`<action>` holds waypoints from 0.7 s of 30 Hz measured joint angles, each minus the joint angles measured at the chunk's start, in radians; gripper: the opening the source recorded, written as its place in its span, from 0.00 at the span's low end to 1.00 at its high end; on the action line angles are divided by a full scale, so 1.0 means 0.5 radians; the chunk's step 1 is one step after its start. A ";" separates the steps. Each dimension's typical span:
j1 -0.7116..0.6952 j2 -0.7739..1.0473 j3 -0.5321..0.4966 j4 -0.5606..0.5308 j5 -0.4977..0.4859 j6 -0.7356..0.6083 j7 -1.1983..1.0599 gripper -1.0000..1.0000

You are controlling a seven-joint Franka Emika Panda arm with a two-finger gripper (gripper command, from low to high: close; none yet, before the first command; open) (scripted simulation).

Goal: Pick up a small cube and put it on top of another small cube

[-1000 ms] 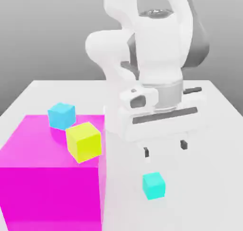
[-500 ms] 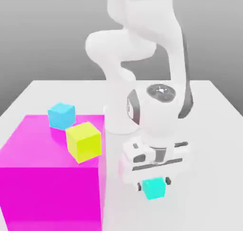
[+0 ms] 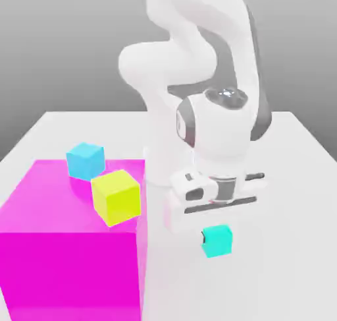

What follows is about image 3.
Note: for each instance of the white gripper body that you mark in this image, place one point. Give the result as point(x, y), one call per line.
point(210, 215)

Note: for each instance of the small turquoise cube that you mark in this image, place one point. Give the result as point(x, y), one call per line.
point(218, 240)

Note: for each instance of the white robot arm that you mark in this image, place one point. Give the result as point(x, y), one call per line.
point(216, 131)

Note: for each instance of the small yellow cube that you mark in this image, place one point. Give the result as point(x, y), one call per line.
point(118, 197)

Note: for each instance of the small light blue cube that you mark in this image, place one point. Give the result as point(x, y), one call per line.
point(85, 161)

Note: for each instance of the large magenta box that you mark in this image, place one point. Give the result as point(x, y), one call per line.
point(65, 260)

